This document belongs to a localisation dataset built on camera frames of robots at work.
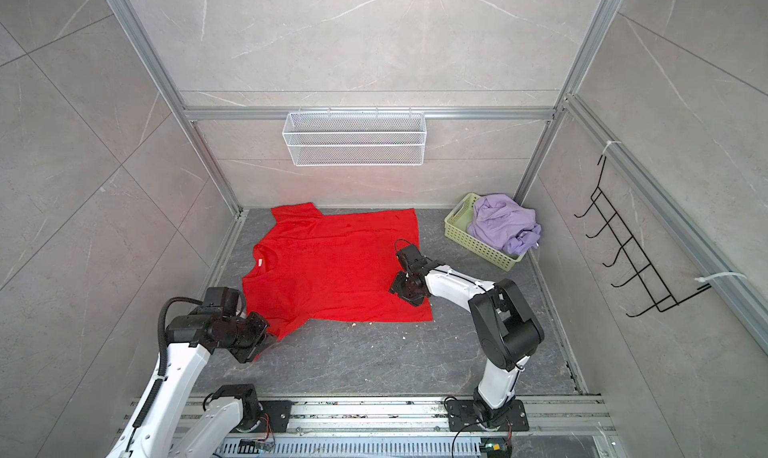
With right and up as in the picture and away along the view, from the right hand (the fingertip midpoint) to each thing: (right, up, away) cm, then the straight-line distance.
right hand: (395, 290), depth 94 cm
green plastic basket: (+22, +20, +11) cm, 31 cm away
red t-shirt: (-30, +6, +9) cm, 32 cm away
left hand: (-31, -7, -18) cm, 36 cm away
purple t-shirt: (+38, +22, +11) cm, 45 cm away
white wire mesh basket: (-14, +51, +7) cm, 53 cm away
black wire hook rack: (+53, +6, -34) cm, 64 cm away
